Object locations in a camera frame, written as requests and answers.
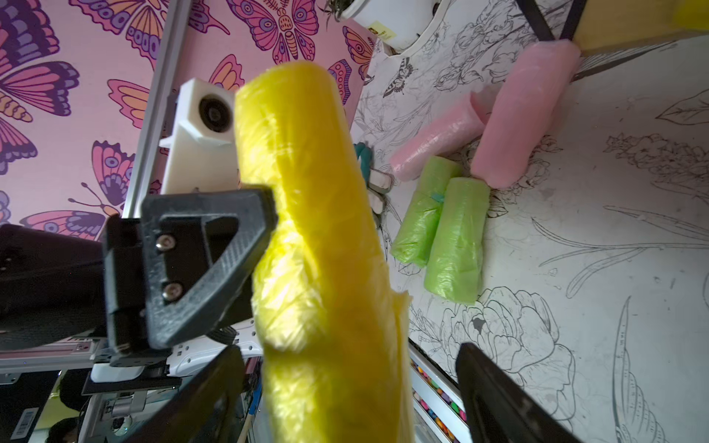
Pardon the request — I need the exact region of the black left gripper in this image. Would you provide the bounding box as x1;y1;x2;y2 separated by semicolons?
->
1;186;278;365

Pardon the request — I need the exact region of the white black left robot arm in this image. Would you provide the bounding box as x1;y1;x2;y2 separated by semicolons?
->
1;186;278;385

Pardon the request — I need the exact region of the green roll far left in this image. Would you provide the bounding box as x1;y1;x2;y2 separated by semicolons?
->
391;156;463;268

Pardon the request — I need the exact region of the green roll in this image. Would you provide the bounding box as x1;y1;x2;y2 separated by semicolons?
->
424;177;490;305
391;156;463;268

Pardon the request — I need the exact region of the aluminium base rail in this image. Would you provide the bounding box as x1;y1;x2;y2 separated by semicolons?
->
409;340;473;442

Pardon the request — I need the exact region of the pink roll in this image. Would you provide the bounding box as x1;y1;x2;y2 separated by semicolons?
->
390;85;500;182
470;40;581;189

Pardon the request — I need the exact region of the white green work glove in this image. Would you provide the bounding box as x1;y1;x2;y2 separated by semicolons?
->
354;142;393;217

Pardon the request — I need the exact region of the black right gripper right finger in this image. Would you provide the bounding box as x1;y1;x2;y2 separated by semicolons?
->
455;343;579;443

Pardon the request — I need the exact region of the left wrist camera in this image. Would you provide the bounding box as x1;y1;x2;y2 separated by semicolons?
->
159;79;240;195

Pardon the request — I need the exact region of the wooden three-tier shelf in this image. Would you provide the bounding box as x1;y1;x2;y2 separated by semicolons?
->
516;0;708;57

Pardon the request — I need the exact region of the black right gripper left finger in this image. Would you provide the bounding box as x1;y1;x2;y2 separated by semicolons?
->
127;345;246;443

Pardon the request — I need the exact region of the yellow roll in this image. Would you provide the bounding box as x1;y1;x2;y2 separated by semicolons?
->
234;61;415;442
672;0;709;31

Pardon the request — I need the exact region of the potted green plant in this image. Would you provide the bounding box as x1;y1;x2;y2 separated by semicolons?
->
323;0;451;55

